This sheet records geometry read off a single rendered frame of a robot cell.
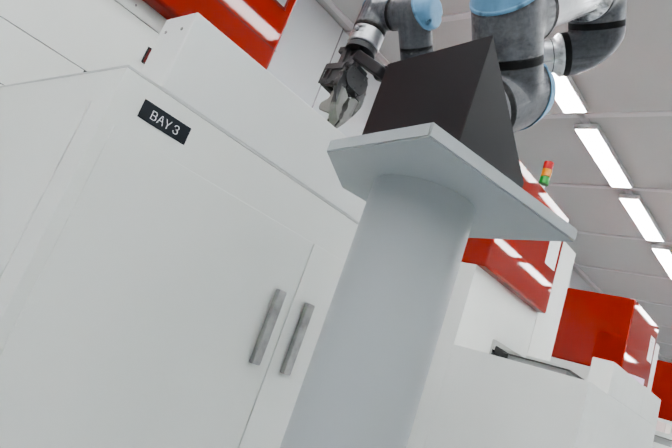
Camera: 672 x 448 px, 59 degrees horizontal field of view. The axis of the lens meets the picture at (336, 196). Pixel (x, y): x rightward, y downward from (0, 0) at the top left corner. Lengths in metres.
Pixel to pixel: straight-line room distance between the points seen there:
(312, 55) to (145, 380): 3.37
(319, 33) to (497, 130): 3.42
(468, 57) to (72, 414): 0.75
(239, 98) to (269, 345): 0.45
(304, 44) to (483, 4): 3.15
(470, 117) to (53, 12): 1.07
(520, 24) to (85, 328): 0.79
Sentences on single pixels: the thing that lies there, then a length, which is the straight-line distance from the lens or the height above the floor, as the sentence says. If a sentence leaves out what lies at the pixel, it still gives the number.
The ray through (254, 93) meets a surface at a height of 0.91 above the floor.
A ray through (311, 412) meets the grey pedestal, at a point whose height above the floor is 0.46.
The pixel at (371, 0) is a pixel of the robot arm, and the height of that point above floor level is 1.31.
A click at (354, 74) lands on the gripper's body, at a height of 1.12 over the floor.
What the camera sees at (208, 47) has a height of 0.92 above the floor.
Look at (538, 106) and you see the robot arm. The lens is 1.06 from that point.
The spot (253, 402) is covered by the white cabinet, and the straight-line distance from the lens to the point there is 1.15.
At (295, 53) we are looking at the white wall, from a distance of 4.05.
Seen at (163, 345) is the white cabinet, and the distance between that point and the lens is 1.00.
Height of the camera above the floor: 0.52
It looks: 16 degrees up
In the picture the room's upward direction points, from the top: 20 degrees clockwise
